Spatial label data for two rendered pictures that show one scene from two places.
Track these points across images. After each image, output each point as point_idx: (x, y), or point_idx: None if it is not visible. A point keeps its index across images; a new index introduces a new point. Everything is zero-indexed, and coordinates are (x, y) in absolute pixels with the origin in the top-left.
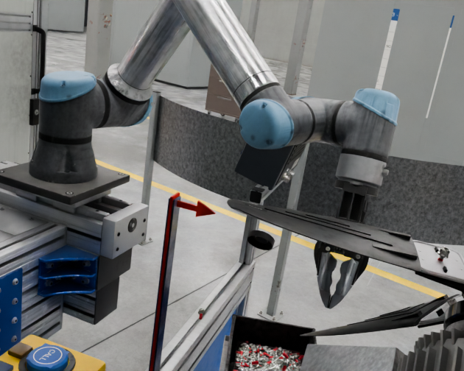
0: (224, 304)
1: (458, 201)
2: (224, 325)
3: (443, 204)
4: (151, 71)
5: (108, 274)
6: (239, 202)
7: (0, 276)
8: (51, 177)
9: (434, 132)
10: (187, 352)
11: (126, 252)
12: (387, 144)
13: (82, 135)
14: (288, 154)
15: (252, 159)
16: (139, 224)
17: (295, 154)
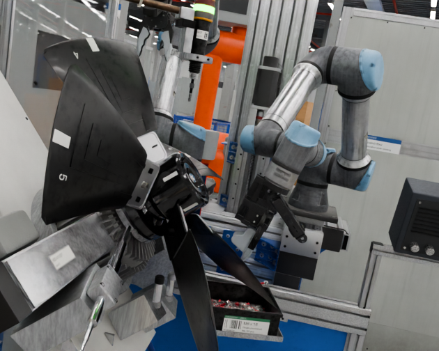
0: (290, 295)
1: None
2: (295, 320)
3: None
4: (346, 145)
5: (288, 267)
6: (171, 147)
7: (233, 230)
8: (289, 200)
9: None
10: (226, 281)
11: (309, 263)
12: (283, 154)
13: (309, 180)
14: (404, 220)
15: (394, 223)
16: (311, 243)
17: (434, 231)
